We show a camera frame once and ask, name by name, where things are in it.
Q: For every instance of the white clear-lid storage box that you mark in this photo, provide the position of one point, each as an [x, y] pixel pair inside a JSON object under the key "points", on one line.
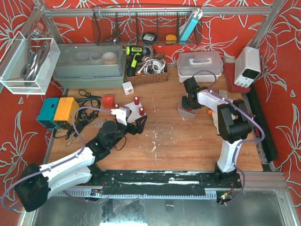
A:
{"points": [[189, 63]]}

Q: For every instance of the red cube block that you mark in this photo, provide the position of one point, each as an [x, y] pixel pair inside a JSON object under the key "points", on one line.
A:
{"points": [[108, 101]]}

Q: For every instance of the green black cordless drill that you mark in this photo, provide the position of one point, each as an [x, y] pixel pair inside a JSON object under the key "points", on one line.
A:
{"points": [[136, 54]]}

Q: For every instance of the black wire wall basket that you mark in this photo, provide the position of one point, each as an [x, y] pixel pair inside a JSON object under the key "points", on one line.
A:
{"points": [[126, 24]]}

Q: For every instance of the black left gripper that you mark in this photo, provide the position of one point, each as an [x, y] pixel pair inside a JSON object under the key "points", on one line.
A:
{"points": [[131, 128]]}

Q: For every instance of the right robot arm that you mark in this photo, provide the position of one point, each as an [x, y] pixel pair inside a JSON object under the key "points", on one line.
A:
{"points": [[233, 124]]}

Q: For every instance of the translucent plastic spring bin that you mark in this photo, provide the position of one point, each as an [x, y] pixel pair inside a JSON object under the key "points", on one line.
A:
{"points": [[186, 113]]}

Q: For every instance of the yellow tape measure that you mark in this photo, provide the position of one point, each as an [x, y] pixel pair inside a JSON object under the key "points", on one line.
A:
{"points": [[171, 39]]}

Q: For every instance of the grey plastic toolbox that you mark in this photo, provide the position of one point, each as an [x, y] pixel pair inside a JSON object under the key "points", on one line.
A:
{"points": [[88, 66]]}

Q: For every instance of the white peg fixture base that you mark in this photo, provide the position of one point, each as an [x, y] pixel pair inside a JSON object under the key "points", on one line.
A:
{"points": [[134, 109]]}

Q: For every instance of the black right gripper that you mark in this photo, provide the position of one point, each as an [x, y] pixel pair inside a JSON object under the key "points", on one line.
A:
{"points": [[187, 102]]}

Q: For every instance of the red spring front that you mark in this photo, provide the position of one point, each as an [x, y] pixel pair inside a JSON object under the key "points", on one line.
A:
{"points": [[141, 111]]}

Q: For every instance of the white bench power supply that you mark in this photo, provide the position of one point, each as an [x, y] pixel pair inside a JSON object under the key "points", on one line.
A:
{"points": [[247, 67]]}

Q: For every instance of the white cube power adapter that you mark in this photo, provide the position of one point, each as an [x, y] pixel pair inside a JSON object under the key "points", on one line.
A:
{"points": [[128, 88]]}

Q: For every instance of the red book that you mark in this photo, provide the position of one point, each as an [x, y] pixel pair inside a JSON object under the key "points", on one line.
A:
{"points": [[229, 73]]}

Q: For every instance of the yellow box device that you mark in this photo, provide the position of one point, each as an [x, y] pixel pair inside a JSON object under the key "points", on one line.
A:
{"points": [[67, 106]]}

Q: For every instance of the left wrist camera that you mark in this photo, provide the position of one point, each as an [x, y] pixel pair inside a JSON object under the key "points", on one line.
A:
{"points": [[121, 114]]}

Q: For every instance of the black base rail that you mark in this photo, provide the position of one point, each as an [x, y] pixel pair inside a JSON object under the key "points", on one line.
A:
{"points": [[159, 183]]}

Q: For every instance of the white work glove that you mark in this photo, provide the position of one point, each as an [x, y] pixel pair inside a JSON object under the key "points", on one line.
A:
{"points": [[215, 118]]}

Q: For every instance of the small grey metal box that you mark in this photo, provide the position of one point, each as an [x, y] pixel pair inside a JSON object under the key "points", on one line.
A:
{"points": [[222, 93]]}

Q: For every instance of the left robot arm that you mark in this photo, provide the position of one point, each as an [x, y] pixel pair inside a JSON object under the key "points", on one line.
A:
{"points": [[38, 183]]}

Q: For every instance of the woven wicker basket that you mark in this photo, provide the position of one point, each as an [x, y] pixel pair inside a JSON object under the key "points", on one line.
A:
{"points": [[148, 79]]}

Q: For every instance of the teal box device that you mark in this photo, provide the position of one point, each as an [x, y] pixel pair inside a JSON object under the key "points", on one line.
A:
{"points": [[47, 113]]}

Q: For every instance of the clear acrylic wall bin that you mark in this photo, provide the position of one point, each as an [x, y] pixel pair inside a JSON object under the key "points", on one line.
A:
{"points": [[28, 65]]}

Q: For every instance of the blue white tool in basket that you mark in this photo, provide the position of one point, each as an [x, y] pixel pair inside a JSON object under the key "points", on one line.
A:
{"points": [[188, 27]]}

